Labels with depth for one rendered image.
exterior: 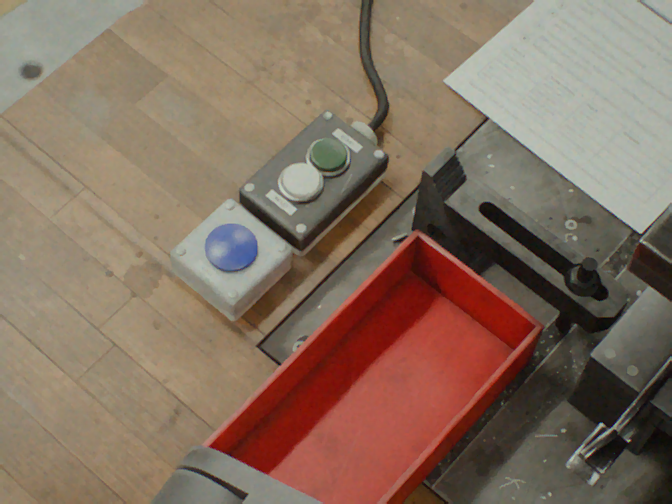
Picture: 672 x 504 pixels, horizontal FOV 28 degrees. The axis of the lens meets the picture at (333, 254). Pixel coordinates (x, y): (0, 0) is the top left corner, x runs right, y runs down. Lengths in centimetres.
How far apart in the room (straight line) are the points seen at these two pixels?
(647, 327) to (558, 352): 10
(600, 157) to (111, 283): 41
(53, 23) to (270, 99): 125
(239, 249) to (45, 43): 135
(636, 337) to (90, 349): 40
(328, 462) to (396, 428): 6
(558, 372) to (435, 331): 10
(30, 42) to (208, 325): 136
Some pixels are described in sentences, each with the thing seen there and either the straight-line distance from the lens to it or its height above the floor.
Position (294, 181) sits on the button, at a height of 94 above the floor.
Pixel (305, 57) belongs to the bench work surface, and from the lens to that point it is 116.
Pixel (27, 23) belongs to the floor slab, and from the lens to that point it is 236.
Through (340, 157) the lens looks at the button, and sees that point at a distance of 106.
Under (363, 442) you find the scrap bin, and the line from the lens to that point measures 99.
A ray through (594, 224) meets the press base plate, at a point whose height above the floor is 90.
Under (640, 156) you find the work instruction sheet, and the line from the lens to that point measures 114.
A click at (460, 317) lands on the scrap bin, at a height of 90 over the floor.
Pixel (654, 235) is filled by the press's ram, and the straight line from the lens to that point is 82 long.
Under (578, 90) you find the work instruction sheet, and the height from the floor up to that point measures 90.
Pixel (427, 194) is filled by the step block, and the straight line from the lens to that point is 101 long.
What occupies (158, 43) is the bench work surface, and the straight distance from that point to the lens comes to 117.
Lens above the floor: 182
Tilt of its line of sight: 61 degrees down
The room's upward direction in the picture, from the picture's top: 6 degrees clockwise
